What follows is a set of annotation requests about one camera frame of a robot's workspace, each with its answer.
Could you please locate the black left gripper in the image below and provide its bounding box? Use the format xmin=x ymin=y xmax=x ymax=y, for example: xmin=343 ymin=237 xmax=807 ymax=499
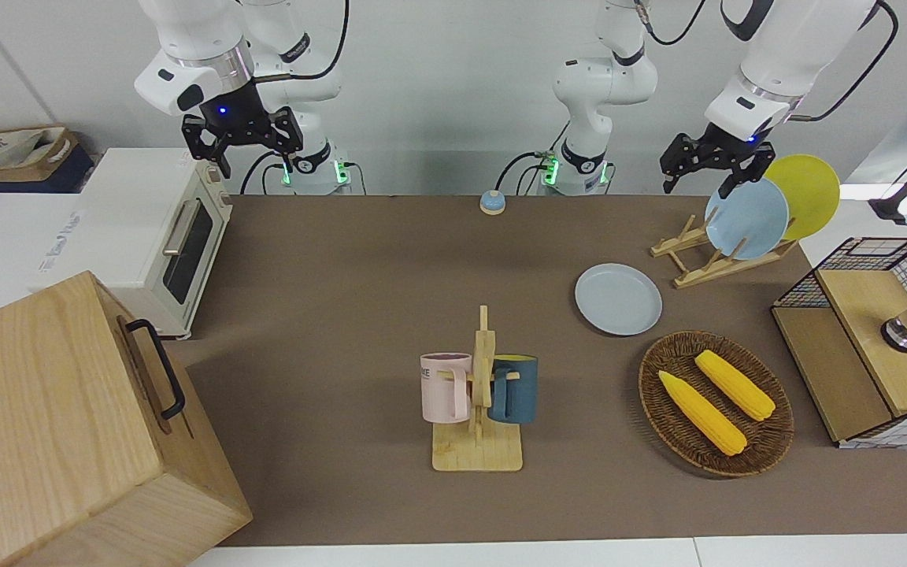
xmin=660 ymin=120 xmax=777 ymax=200

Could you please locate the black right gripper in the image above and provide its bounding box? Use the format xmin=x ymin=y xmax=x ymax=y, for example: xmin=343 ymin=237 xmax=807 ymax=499
xmin=181 ymin=79 xmax=303 ymax=180

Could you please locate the gray round plate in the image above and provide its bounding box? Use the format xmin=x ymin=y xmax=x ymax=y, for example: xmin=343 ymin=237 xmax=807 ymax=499
xmin=574 ymin=263 xmax=664 ymax=337

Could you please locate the light blue plate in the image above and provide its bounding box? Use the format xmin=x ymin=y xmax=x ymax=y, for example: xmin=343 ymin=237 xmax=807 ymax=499
xmin=704 ymin=178 xmax=790 ymax=261

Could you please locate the yellow plate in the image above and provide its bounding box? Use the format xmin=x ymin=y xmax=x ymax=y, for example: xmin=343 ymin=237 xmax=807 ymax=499
xmin=763 ymin=154 xmax=842 ymax=242

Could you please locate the wooden plate rack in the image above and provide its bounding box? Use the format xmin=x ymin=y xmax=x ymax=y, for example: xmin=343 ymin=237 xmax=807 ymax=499
xmin=650 ymin=214 xmax=799 ymax=290

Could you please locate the white toaster oven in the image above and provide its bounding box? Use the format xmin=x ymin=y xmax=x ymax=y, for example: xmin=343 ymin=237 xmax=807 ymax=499
xmin=28 ymin=147 xmax=234 ymax=341

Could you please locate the dark blue bin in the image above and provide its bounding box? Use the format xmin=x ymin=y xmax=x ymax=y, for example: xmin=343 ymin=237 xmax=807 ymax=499
xmin=0 ymin=146 xmax=96 ymax=195

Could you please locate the brown table mat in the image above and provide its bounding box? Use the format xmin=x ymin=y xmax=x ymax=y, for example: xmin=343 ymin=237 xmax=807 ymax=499
xmin=186 ymin=193 xmax=907 ymax=548

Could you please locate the yellow corn cob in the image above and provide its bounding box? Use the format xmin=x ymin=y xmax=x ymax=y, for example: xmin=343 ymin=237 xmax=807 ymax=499
xmin=657 ymin=369 xmax=748 ymax=457
xmin=694 ymin=349 xmax=777 ymax=422

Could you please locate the brown wicker basket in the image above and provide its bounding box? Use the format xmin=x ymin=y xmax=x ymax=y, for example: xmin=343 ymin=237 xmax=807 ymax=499
xmin=639 ymin=330 xmax=795 ymax=478

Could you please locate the dark blue mug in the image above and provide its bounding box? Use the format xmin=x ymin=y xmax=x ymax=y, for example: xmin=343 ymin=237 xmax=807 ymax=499
xmin=488 ymin=354 xmax=539 ymax=425

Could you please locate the pink mug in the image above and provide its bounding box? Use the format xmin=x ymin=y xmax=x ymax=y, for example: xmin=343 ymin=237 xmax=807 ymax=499
xmin=420 ymin=352 xmax=473 ymax=423

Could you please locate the wooden drawer cabinet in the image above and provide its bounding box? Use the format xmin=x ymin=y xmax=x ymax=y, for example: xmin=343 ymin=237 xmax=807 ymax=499
xmin=0 ymin=270 xmax=254 ymax=567

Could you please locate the wooden mug tree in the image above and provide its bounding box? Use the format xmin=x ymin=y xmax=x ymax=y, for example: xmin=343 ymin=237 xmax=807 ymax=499
xmin=431 ymin=305 xmax=524 ymax=473

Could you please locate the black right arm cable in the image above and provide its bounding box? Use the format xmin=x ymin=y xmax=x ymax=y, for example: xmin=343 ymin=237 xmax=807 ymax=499
xmin=253 ymin=0 xmax=350 ymax=84

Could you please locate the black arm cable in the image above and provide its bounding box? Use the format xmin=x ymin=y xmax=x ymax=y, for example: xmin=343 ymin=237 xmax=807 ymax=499
xmin=788 ymin=0 xmax=900 ymax=124
xmin=253 ymin=0 xmax=350 ymax=84

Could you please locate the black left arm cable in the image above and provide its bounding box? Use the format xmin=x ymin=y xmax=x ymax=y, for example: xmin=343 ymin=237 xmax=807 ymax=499
xmin=788 ymin=0 xmax=900 ymax=124

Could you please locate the wire mesh wooden shelf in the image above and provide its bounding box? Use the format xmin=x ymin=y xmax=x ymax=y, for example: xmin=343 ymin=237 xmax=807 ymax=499
xmin=771 ymin=236 xmax=907 ymax=450

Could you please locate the black cabinet drawer handle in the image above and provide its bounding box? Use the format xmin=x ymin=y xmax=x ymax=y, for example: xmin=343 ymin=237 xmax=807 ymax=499
xmin=124 ymin=318 xmax=187 ymax=421

